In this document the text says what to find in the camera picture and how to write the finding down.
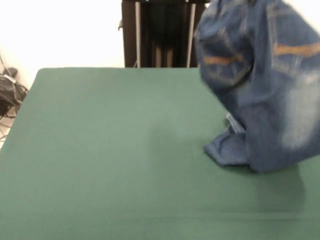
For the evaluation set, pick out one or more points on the blue denim jeans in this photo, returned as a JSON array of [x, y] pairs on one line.
[[262, 95]]

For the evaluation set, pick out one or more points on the dark green table cloth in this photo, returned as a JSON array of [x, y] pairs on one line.
[[100, 162]]

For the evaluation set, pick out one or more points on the grey swivel chair base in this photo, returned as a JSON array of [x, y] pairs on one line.
[[10, 72]]

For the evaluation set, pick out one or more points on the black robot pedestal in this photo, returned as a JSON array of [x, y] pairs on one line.
[[162, 32]]

